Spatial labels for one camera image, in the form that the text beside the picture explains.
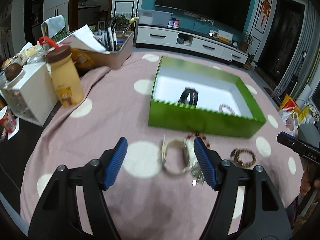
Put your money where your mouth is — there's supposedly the pink desk organizer box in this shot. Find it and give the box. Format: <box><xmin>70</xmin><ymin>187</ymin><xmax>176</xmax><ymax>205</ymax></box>
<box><xmin>72</xmin><ymin>31</ymin><xmax>135</xmax><ymax>71</ymax></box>

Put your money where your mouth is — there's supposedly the cream white wrist watch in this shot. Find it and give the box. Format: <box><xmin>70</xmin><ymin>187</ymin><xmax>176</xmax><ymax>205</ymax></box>
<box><xmin>161</xmin><ymin>137</ymin><xmax>198</xmax><ymax>176</ymax></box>

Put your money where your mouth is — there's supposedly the right hand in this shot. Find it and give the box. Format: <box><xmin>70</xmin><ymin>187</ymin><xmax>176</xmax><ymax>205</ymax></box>
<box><xmin>300</xmin><ymin>165</ymin><xmax>311</xmax><ymax>196</ymax></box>

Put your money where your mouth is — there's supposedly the white paper sheet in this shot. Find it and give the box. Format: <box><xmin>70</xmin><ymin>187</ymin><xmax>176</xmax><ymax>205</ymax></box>
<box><xmin>60</xmin><ymin>25</ymin><xmax>106</xmax><ymax>53</ymax></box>

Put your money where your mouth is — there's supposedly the white storage box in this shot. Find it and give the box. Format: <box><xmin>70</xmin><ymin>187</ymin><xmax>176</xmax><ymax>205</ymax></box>
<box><xmin>1</xmin><ymin>62</ymin><xmax>58</xmax><ymax>126</ymax></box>

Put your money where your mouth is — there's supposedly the red and pink bead bracelet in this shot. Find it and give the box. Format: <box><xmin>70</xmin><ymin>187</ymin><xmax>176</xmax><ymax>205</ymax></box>
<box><xmin>186</xmin><ymin>131</ymin><xmax>212</xmax><ymax>149</ymax></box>

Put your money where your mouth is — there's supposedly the yellow red shopping bag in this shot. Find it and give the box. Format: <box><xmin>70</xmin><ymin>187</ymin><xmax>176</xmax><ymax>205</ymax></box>
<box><xmin>279</xmin><ymin>94</ymin><xmax>299</xmax><ymax>112</ymax></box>

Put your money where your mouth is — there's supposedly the pink polka dot tablecloth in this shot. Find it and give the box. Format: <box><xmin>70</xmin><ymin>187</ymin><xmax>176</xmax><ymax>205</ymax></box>
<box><xmin>20</xmin><ymin>51</ymin><xmax>303</xmax><ymax>239</ymax></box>

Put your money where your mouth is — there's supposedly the white plastic bag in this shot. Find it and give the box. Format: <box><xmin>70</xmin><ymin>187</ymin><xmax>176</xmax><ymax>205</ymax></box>
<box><xmin>278</xmin><ymin>107</ymin><xmax>299</xmax><ymax>137</ymax></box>

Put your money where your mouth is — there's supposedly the brown wooden bead bracelet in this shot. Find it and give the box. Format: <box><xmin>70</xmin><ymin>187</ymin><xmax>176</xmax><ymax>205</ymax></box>
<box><xmin>230</xmin><ymin>148</ymin><xmax>258</xmax><ymax>168</ymax></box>

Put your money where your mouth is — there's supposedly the green cardboard box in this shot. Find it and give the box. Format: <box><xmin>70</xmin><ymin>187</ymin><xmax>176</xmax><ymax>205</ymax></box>
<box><xmin>148</xmin><ymin>56</ymin><xmax>266</xmax><ymax>138</ymax></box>

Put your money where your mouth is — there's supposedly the clear plastic storage bin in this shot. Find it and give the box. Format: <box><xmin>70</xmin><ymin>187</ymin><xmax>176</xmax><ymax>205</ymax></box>
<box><xmin>137</xmin><ymin>9</ymin><xmax>172</xmax><ymax>27</ymax></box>

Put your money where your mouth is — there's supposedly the orange snack packet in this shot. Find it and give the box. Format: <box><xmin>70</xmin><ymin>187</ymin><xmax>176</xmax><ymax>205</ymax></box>
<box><xmin>71</xmin><ymin>48</ymin><xmax>97</xmax><ymax>70</ymax></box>

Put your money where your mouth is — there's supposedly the jade bead silver chain bracelet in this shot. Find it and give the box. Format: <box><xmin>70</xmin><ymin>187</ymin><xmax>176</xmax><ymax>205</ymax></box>
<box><xmin>190</xmin><ymin>164</ymin><xmax>207</xmax><ymax>186</ymax></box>

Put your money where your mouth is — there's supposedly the yellow bear bottle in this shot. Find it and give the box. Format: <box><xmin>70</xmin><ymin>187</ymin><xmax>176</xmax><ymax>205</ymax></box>
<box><xmin>46</xmin><ymin>45</ymin><xmax>84</xmax><ymax>108</ymax></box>

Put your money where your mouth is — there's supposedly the black wrist watch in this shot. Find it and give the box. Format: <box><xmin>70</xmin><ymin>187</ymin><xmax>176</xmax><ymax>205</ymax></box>
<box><xmin>178</xmin><ymin>87</ymin><xmax>199</xmax><ymax>107</ymax></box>

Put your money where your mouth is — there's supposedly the potted plant by cabinet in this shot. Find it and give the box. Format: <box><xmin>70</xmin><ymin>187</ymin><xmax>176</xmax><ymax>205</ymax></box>
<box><xmin>239</xmin><ymin>30</ymin><xmax>254</xmax><ymax>53</ymax></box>

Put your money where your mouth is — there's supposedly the black television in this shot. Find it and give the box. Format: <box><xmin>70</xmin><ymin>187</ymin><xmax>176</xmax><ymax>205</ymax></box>
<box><xmin>154</xmin><ymin>0</ymin><xmax>253</xmax><ymax>32</ymax></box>

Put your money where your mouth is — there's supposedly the white tv cabinet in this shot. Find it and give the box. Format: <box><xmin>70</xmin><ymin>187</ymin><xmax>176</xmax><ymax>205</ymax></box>
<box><xmin>136</xmin><ymin>25</ymin><xmax>248</xmax><ymax>63</ymax></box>

